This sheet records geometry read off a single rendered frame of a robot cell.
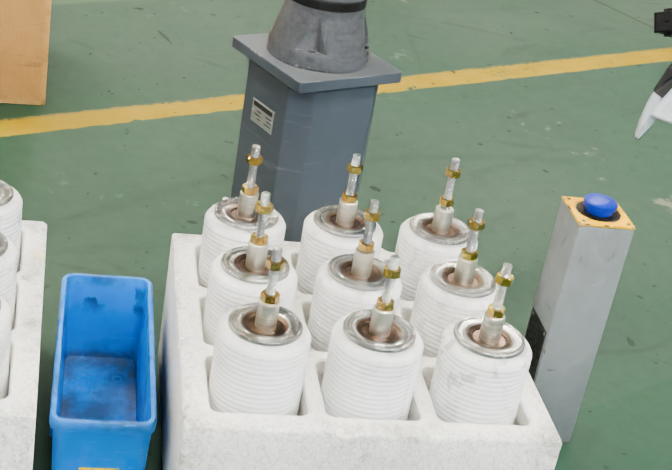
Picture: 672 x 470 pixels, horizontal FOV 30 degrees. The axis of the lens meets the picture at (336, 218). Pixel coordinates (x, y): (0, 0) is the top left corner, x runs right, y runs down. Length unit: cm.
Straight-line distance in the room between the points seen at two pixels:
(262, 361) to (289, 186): 65
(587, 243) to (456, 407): 29
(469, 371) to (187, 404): 29
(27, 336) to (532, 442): 53
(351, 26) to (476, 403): 69
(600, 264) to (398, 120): 105
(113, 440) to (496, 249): 91
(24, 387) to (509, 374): 48
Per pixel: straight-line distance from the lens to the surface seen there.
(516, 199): 226
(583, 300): 153
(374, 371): 126
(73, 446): 135
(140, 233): 193
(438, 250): 148
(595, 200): 150
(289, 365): 125
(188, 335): 137
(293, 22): 180
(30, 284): 143
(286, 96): 180
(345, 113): 183
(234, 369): 125
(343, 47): 180
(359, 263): 137
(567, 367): 158
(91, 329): 161
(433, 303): 139
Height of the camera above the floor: 92
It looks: 27 degrees down
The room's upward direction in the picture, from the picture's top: 10 degrees clockwise
